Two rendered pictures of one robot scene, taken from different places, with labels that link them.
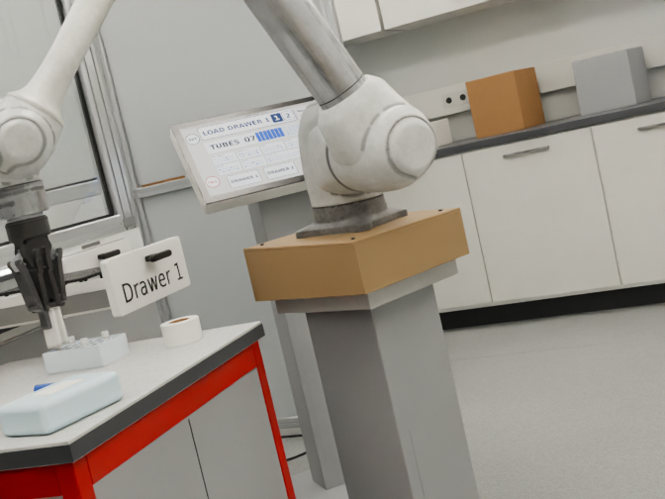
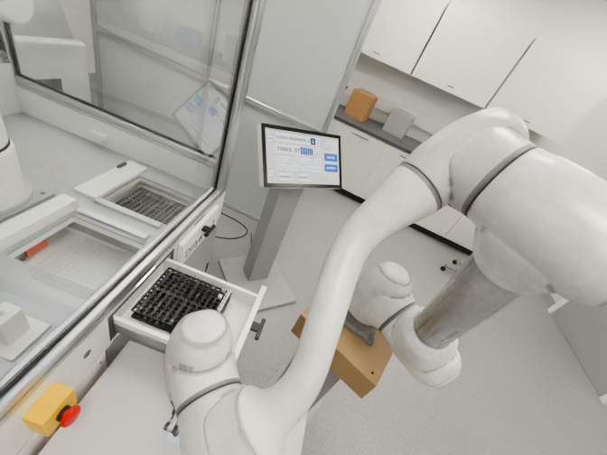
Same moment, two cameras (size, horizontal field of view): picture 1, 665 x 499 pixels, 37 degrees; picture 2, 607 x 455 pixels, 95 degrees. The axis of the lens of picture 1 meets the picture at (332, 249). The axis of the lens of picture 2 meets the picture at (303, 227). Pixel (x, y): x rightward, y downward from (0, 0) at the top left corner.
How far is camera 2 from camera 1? 1.72 m
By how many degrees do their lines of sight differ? 36
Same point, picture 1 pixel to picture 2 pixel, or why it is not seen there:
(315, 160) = (372, 310)
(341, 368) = not seen: hidden behind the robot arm
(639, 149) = (394, 162)
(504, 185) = (345, 142)
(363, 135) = (431, 369)
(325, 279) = (342, 372)
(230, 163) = (283, 163)
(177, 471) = not seen: outside the picture
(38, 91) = (281, 437)
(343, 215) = (363, 329)
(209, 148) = (275, 148)
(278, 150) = (306, 164)
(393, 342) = not seen: hidden behind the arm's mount
